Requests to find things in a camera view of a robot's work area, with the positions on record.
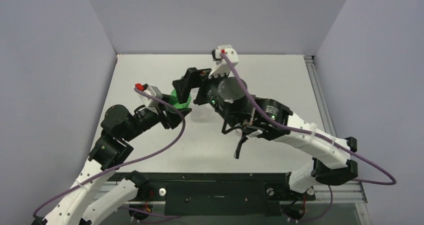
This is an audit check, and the aluminium table edge rail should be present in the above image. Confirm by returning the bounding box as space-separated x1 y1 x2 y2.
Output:
303 55 337 136

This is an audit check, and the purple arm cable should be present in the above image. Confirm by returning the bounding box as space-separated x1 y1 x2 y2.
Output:
221 52 397 186
32 86 186 219

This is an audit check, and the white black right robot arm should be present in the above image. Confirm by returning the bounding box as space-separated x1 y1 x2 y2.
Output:
172 67 358 199

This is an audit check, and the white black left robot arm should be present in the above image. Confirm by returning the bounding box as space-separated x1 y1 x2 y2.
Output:
33 103 192 225

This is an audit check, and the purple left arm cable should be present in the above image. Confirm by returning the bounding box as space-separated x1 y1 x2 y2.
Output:
32 86 186 219

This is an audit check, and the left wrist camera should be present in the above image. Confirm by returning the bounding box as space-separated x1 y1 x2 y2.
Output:
134 83 163 114

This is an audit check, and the clear square plastic bottle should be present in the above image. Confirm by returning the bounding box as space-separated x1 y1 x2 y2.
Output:
189 88 210 123

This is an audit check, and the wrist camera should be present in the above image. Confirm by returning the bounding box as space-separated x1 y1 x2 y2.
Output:
208 44 239 79
134 83 163 114

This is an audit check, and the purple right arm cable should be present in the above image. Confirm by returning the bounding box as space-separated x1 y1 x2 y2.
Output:
221 52 397 186

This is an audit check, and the green plastic bottle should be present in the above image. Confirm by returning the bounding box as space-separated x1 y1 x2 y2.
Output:
169 88 193 110

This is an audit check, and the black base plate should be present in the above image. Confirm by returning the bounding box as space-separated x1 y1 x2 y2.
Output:
129 172 316 216

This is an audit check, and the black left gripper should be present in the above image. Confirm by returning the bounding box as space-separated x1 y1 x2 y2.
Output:
123 94 192 142

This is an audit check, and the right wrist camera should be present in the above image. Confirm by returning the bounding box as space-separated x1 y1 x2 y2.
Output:
208 44 239 79

